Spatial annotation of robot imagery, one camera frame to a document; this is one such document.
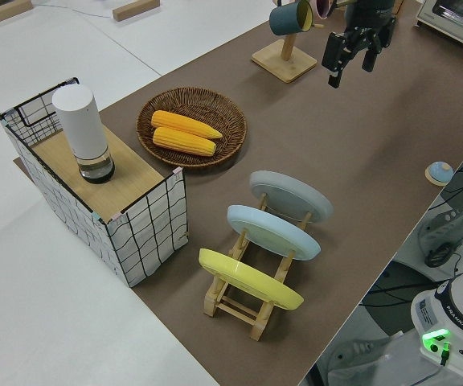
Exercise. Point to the gray round plate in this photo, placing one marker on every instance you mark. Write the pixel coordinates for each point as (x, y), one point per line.
(292, 197)

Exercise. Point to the pink binder clip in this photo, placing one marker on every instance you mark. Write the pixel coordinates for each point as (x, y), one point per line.
(178, 172)
(115, 217)

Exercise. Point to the blue-gray mug yellow inside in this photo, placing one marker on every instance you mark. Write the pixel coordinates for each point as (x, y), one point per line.
(285, 18)

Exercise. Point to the light blue round plate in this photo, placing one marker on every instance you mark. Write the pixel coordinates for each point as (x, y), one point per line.
(271, 233)

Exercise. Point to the brown table mat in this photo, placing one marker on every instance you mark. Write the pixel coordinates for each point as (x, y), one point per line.
(336, 140)

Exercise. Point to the cream toaster oven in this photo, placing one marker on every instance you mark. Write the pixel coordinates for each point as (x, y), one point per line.
(456, 28)

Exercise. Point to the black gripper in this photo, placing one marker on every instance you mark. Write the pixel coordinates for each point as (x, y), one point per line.
(386, 34)

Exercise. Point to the white cylinder dispenser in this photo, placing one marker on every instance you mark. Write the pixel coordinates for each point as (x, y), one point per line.
(83, 128)

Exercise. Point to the yellow corn cob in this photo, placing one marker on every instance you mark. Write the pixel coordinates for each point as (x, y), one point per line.
(183, 142)
(183, 124)

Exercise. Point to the wooden crate lid board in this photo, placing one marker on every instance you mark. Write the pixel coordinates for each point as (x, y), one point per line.
(135, 177)

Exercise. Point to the brown wicker basket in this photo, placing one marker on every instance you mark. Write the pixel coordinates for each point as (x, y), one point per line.
(231, 108)

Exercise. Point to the wooden mug tree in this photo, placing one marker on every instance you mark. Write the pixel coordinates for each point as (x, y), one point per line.
(283, 64)

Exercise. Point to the wooden plate rack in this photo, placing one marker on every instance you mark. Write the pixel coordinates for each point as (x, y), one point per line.
(235, 309)

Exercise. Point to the pink mug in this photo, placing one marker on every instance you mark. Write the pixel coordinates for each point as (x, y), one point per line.
(323, 8)

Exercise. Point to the yellow round plate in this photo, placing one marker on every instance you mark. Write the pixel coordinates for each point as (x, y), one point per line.
(247, 281)

